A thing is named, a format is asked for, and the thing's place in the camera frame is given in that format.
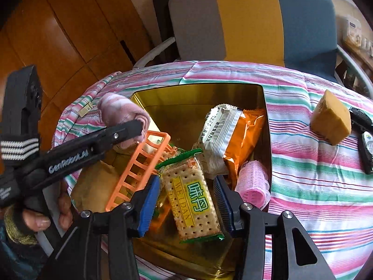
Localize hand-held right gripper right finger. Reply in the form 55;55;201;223
213;174;337;280

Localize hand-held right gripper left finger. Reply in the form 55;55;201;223
38;176;161;280

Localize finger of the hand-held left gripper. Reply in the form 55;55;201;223
87;119;145;152

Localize pink towel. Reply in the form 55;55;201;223
97;93;152;149

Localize orange plastic basket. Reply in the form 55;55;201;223
105;131;173;231

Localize white snack packet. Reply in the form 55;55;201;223
195;103;244;176

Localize gold tin box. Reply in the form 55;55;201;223
70;83;273;280

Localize person's left forearm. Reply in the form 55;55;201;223
0;239;44;280

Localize person's left hand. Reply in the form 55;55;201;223
0;181;73;245

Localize striped tablecloth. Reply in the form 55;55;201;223
54;60;373;280

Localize wooden wardrobe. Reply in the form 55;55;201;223
0;0;152;117

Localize black upright panel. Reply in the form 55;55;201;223
151;0;178;62

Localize yellow sponge block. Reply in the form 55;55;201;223
309;89;352;146

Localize black remote controls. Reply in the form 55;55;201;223
348;107;373;175

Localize grey yellow blue armchair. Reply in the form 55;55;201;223
134;0;373;100

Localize wooden side table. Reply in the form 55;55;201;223
341;38;373;65

